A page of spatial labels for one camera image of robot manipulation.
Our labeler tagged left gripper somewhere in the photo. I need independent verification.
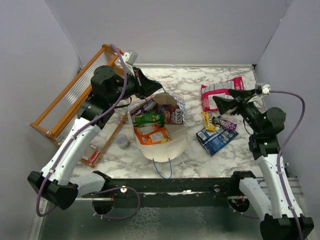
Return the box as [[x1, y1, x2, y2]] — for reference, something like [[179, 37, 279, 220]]
[[107, 66, 162, 105]]

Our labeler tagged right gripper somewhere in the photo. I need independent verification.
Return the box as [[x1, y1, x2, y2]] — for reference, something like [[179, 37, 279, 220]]
[[213, 88, 263, 134]]

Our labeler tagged pink snack bag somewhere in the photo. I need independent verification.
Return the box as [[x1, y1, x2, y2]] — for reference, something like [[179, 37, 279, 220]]
[[200, 76, 244, 112]]

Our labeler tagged brown chocolate candy pack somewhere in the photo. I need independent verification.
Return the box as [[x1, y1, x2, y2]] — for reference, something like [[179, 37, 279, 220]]
[[212, 116, 237, 131]]

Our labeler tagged yellow M&M candy pack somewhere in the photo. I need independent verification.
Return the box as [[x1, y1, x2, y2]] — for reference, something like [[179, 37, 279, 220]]
[[202, 111, 216, 132]]

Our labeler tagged blue Kettle chips bag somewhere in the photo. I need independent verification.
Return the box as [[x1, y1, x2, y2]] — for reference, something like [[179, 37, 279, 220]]
[[195, 124, 239, 157]]

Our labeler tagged blue checkered paper bag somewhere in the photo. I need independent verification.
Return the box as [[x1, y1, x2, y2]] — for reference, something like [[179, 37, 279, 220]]
[[127, 92, 187, 165]]

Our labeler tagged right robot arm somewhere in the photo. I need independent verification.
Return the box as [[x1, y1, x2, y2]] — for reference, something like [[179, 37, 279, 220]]
[[213, 85, 314, 240]]

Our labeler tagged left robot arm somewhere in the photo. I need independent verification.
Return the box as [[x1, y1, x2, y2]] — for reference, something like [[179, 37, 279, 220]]
[[27, 65, 163, 210]]

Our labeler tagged purple chocolate bar pack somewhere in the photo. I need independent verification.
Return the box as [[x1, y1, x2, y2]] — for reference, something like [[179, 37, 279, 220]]
[[130, 99, 157, 117]]

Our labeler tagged green snack pack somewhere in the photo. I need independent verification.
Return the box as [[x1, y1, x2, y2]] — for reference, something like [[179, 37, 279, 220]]
[[131, 113, 165, 128]]

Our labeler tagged purple berries snack pack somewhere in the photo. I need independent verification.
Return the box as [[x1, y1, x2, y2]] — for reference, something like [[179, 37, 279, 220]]
[[156, 104, 183, 125]]

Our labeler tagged orange snack pack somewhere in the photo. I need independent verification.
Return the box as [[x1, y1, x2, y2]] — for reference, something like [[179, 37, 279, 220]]
[[134, 124, 171, 146]]

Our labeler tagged small clear plastic cup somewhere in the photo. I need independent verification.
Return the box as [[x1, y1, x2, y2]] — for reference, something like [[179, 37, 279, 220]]
[[115, 134, 129, 149]]

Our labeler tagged red white small box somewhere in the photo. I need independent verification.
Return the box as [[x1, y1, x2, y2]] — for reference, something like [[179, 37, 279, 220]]
[[88, 150, 100, 164]]

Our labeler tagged orange wooden rack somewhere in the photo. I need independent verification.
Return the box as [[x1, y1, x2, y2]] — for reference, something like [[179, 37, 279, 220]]
[[30, 44, 127, 168]]

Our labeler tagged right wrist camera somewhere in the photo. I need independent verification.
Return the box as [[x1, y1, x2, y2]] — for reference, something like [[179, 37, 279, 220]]
[[249, 83, 271, 102]]

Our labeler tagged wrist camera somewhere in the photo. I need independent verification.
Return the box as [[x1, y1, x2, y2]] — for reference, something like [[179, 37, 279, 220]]
[[249, 83, 271, 102], [122, 50, 138, 76]]

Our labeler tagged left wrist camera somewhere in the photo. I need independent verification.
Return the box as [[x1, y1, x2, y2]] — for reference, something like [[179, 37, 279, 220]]
[[122, 50, 138, 76]]

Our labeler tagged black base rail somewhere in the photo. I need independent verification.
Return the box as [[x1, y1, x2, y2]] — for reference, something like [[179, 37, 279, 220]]
[[82, 174, 260, 208]]

